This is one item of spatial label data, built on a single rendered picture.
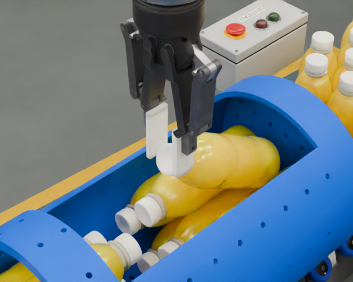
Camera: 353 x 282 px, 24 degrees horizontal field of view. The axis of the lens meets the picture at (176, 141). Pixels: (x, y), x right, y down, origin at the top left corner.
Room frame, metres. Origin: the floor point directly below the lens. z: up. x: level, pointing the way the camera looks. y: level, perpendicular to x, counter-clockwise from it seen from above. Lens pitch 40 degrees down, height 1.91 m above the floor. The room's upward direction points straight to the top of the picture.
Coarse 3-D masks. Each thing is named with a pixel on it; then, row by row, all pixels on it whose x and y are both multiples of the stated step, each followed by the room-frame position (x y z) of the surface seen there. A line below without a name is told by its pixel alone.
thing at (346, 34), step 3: (351, 24) 1.32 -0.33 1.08; (348, 27) 1.32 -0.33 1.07; (351, 27) 1.31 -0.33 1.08; (345, 30) 1.33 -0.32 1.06; (348, 30) 1.31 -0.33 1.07; (345, 33) 1.32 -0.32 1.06; (348, 33) 1.31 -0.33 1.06; (342, 36) 1.33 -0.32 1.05; (345, 36) 1.31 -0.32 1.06; (348, 36) 1.31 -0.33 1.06; (342, 39) 1.32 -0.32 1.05; (345, 39) 1.31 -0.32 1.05; (342, 42) 1.31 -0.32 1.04; (345, 42) 1.31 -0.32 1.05; (342, 45) 1.31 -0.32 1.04
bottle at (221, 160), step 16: (208, 144) 0.76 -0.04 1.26; (224, 144) 0.77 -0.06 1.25; (240, 144) 0.79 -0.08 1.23; (256, 144) 0.82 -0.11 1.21; (272, 144) 0.85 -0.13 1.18; (208, 160) 0.74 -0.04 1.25; (224, 160) 0.75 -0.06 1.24; (240, 160) 0.77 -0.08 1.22; (256, 160) 0.79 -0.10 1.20; (272, 160) 0.82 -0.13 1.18; (192, 176) 0.73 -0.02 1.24; (208, 176) 0.73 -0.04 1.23; (224, 176) 0.74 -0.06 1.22; (240, 176) 0.77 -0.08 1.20; (256, 176) 0.79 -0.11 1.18; (272, 176) 0.81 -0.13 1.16
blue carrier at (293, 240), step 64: (256, 128) 0.96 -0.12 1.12; (320, 128) 0.84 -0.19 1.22; (128, 192) 0.87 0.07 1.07; (256, 192) 0.73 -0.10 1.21; (320, 192) 0.77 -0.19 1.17; (0, 256) 0.71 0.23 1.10; (64, 256) 0.60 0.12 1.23; (192, 256) 0.63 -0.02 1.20; (256, 256) 0.67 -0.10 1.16; (320, 256) 0.74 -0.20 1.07
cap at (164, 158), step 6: (168, 144) 0.74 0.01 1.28; (162, 150) 0.74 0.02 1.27; (168, 150) 0.73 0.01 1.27; (156, 156) 0.74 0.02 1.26; (162, 156) 0.73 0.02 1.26; (168, 156) 0.73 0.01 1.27; (156, 162) 0.73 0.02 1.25; (162, 162) 0.73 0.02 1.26; (168, 162) 0.72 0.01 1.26; (162, 168) 0.72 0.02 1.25; (168, 168) 0.72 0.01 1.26; (168, 174) 0.71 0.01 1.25
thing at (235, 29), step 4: (232, 24) 1.27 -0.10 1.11; (236, 24) 1.27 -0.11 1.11; (240, 24) 1.27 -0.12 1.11; (228, 28) 1.25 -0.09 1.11; (232, 28) 1.25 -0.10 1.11; (236, 28) 1.25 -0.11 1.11; (240, 28) 1.25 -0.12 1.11; (244, 28) 1.25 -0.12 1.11; (228, 32) 1.25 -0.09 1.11; (232, 32) 1.24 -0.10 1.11; (236, 32) 1.24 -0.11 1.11; (240, 32) 1.24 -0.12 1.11
